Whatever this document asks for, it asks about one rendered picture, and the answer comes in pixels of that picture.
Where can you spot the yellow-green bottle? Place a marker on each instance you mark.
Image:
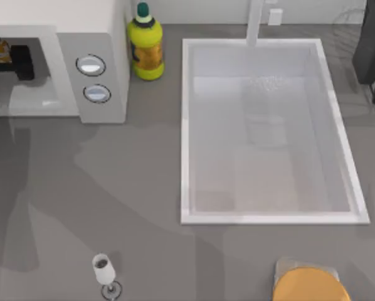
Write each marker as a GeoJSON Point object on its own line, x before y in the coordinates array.
{"type": "Point", "coordinates": [145, 50]}

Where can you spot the clear wine glass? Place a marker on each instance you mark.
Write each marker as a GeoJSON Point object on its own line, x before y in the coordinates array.
{"type": "Point", "coordinates": [104, 271]}

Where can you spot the pale microwave oven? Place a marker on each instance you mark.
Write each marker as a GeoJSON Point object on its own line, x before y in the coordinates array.
{"type": "Point", "coordinates": [95, 44]}

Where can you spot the tall white tap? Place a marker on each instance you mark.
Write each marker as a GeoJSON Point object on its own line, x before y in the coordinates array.
{"type": "Point", "coordinates": [254, 22]}

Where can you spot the black object inside microwave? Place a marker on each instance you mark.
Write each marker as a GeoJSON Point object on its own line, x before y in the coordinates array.
{"type": "Point", "coordinates": [23, 61]}

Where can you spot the round microwave knob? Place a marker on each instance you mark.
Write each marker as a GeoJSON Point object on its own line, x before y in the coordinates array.
{"type": "Point", "coordinates": [90, 65]}
{"type": "Point", "coordinates": [97, 93]}

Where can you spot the white wall socket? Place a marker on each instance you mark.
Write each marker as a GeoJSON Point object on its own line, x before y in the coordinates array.
{"type": "Point", "coordinates": [274, 16]}

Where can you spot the white sink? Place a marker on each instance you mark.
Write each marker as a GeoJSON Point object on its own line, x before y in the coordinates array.
{"type": "Point", "coordinates": [269, 141]}

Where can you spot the orange round bread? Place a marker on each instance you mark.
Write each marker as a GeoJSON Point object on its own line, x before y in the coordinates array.
{"type": "Point", "coordinates": [309, 285]}

